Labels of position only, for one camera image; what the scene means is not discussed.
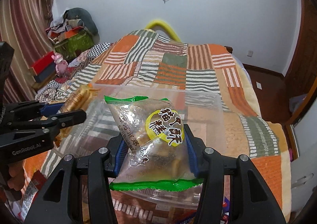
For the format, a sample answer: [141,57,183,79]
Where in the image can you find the orange cracker roll packet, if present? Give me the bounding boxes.
[54,84,99,147]

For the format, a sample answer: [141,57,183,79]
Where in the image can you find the clear green-edged pastry bag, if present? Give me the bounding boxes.
[104,96,203,192]

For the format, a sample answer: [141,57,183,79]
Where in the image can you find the red noodle snack bag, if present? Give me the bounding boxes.
[18,170,46,222]

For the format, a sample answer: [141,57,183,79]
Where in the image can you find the hand in orange sleeve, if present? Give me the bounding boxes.
[8,161,25,191]

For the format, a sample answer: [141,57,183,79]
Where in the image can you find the blue biscuit bag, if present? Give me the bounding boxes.
[220,197,230,224]

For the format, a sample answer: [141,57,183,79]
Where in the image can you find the red and dark boxes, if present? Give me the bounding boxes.
[29,51,56,92]

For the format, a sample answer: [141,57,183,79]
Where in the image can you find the pink plush toy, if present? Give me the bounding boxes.
[52,53,68,78]

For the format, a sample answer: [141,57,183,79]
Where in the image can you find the pile of clothes and boxes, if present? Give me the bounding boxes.
[46,7,99,61]

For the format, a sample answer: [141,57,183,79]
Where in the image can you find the patchwork striped bedspread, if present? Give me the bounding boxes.
[36,30,291,219]

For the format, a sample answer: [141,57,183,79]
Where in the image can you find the striped maroon curtain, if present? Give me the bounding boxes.
[1,0,53,103]

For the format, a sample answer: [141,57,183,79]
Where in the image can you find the clear plastic storage bin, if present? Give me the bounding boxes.
[60,85,226,209]

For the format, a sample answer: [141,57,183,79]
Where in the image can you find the brown wooden door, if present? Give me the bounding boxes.
[283,0,316,125]

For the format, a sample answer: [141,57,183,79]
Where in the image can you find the yellow headboard hoop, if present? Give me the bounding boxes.
[145,19,181,42]

